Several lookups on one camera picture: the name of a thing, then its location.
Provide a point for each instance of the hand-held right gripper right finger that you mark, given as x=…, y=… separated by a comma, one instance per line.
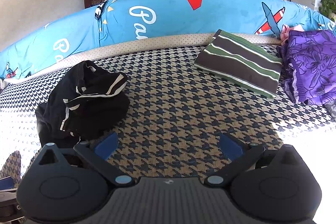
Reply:
x=231, y=146

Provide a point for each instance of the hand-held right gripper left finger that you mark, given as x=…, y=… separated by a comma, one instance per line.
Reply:
x=106, y=146

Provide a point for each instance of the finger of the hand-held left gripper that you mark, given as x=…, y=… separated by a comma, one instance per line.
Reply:
x=5, y=183

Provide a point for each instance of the black pants with white stripes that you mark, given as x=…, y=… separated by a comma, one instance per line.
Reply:
x=86, y=108

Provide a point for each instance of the houndstooth bed mat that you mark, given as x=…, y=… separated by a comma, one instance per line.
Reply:
x=170, y=108

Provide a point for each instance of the green striped folded garment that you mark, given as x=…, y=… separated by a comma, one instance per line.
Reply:
x=236, y=64

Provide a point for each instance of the beige dotted sheet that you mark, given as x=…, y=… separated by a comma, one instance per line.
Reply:
x=118, y=47

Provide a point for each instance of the dark patterned garment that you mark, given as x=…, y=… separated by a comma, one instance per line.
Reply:
x=331, y=109

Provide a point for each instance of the purple floral garment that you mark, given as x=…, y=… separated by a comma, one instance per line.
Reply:
x=312, y=66

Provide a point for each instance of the pink garment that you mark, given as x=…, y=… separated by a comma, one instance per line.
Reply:
x=292, y=31

